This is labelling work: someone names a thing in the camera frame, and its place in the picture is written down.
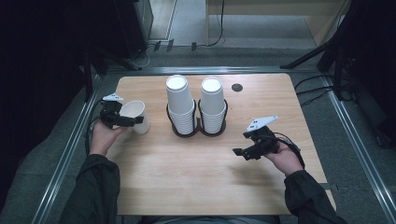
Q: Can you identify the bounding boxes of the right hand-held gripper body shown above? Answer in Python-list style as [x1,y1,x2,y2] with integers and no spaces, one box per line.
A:
[246,115,280,161]

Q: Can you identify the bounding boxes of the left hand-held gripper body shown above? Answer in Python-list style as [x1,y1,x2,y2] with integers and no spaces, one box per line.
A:
[99,92,124,129]

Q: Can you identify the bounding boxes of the single white paper cup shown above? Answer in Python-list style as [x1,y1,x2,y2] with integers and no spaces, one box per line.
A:
[119,100,151,135]

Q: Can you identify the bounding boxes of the stack of white paper cups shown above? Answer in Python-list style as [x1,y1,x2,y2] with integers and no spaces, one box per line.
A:
[165,74,198,135]
[199,77,228,134]

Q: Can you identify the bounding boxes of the black double cup holder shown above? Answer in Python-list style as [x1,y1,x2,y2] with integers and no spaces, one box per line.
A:
[165,99,229,138]

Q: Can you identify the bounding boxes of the person's left hand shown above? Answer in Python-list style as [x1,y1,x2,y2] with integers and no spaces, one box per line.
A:
[89,119,129,157]

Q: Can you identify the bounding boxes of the person's right hand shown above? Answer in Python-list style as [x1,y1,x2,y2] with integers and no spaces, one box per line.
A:
[264,144,304,177]

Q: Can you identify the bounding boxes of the grey tape strip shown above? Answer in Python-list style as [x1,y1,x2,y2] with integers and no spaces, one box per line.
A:
[318,182,339,191]

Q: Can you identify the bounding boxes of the black cabinet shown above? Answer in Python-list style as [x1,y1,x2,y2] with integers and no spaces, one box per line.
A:
[113,0,154,61]

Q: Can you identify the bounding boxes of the black stand legs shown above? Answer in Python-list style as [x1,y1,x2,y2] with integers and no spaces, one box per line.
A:
[279,0,368,102]

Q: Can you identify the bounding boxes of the light wooden furniture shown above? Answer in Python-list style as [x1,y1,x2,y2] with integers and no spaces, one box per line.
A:
[205,0,354,48]

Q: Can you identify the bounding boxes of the right hand-held gripper cable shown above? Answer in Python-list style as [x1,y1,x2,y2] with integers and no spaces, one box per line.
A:
[272,132,306,171]

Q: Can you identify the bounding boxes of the white floor cable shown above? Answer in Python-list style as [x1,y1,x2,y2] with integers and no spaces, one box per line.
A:
[130,44,155,71]

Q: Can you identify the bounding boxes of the metal floor rail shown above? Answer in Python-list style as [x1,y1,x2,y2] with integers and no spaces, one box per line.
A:
[30,74,105,224]
[322,76,396,224]
[105,65,319,76]

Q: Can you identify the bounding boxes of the black floor cables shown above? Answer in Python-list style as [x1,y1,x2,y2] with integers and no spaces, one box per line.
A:
[293,74,336,107]

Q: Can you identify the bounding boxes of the black hanging cable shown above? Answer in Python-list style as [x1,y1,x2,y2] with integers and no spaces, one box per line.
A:
[206,0,226,48]

